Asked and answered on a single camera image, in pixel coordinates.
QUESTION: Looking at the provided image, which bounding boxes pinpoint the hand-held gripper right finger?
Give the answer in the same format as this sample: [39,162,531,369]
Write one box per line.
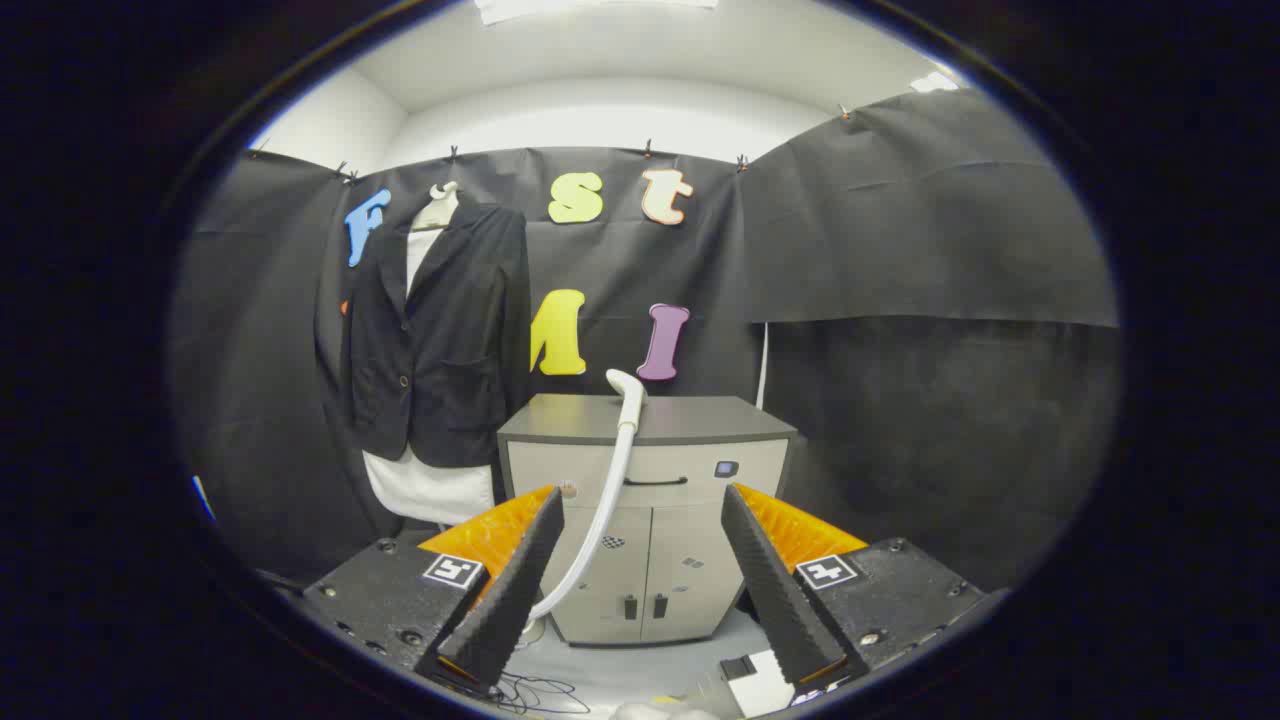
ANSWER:
[720,483,988,693]

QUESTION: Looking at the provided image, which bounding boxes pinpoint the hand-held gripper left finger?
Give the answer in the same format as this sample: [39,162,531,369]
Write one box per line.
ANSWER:
[303,485,566,696]

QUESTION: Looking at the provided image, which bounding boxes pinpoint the white garment steamer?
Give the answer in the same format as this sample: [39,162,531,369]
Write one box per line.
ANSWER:
[518,368,649,643]

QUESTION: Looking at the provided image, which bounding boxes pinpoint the black button jacket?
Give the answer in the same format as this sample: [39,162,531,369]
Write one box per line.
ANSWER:
[340,203,532,469]

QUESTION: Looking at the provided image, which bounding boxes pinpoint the white floor box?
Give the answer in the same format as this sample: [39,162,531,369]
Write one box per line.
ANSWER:
[720,648,803,717]

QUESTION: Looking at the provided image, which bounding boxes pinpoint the grey cabinet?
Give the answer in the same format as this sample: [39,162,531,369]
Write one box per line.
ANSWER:
[497,393,799,647]

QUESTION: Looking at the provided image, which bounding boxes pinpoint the black backdrop cloth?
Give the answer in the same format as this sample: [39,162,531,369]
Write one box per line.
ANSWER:
[168,88,1121,591]

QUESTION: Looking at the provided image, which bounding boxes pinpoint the thin dark floor cables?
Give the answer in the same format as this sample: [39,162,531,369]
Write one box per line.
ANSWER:
[490,672,593,717]

